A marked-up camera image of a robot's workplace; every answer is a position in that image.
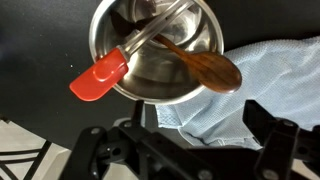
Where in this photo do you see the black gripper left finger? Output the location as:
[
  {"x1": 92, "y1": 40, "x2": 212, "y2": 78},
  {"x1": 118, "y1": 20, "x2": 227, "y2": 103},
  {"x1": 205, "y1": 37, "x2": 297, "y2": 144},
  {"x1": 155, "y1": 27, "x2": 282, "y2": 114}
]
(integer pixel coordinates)
[{"x1": 59, "y1": 99, "x2": 201, "y2": 180}]

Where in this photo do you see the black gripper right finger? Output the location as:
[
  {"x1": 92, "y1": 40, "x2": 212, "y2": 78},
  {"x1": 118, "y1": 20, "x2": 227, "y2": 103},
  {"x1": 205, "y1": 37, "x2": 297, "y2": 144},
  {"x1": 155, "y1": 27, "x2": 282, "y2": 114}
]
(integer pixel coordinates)
[{"x1": 242, "y1": 99, "x2": 320, "y2": 180}]

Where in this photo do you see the brown wooden spoon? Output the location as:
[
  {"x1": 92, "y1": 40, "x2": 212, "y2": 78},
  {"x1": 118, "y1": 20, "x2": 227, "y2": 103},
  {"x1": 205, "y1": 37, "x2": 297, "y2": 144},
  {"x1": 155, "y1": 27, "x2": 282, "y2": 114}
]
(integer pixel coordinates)
[{"x1": 133, "y1": 20, "x2": 243, "y2": 94}]

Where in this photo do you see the silver metal tin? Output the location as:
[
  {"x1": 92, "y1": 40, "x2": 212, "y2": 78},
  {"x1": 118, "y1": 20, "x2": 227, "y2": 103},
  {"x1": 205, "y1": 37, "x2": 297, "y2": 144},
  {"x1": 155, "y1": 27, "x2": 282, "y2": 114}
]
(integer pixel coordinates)
[{"x1": 88, "y1": 0, "x2": 225, "y2": 106}]

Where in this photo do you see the light blue cloth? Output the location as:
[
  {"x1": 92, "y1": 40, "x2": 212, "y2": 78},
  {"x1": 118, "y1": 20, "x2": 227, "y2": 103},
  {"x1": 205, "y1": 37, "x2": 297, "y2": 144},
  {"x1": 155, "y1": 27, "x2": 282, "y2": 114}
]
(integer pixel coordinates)
[{"x1": 155, "y1": 35, "x2": 320, "y2": 151}]

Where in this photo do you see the red silicone spatula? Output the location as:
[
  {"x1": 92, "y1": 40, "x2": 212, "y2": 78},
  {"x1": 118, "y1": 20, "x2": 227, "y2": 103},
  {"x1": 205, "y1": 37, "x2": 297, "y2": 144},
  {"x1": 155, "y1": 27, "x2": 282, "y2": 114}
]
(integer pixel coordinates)
[{"x1": 68, "y1": 0, "x2": 198, "y2": 103}]

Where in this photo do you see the round black table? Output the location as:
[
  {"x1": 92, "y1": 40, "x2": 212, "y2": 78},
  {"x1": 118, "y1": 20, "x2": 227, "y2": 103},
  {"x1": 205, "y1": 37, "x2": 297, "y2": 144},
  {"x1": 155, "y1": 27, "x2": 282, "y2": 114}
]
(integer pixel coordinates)
[{"x1": 0, "y1": 0, "x2": 320, "y2": 151}]

